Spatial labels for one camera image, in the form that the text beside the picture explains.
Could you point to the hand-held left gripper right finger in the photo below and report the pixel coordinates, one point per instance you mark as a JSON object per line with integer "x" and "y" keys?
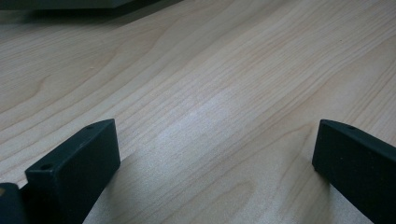
{"x": 358, "y": 165}

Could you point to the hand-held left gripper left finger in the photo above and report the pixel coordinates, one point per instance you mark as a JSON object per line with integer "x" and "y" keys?
{"x": 77, "y": 168}

